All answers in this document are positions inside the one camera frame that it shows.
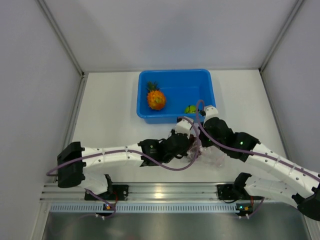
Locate clear zip top bag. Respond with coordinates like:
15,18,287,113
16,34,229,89
183,142,226,168

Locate green fake apple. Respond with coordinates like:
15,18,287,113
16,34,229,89
184,105,197,114

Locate orange fake pineapple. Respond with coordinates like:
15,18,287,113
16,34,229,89
146,81,167,111

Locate dark purple fake grapes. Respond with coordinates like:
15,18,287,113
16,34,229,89
189,134,198,147

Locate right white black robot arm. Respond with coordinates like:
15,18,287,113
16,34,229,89
199,117,320,221

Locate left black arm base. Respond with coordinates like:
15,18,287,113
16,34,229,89
97,184,129,201

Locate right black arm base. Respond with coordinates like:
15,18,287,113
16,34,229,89
217,184,247,201

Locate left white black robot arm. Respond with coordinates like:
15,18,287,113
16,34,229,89
57,130,195,200

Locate blue plastic bin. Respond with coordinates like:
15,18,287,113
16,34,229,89
136,69,216,124

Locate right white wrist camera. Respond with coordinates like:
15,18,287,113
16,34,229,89
199,105,219,119

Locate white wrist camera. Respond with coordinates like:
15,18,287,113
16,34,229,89
199,105,219,119
173,116,194,137

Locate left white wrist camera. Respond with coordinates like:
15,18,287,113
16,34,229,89
173,116,194,137

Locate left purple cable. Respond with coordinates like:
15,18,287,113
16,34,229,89
46,116,202,177

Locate purple cable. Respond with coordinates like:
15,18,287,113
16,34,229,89
195,99,320,182
46,116,202,177

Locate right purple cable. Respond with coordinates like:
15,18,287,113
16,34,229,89
195,99,320,182

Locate aluminium mounting rail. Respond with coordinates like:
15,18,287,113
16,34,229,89
39,182,301,201

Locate white slotted cable duct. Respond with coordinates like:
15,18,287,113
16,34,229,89
50,203,250,214

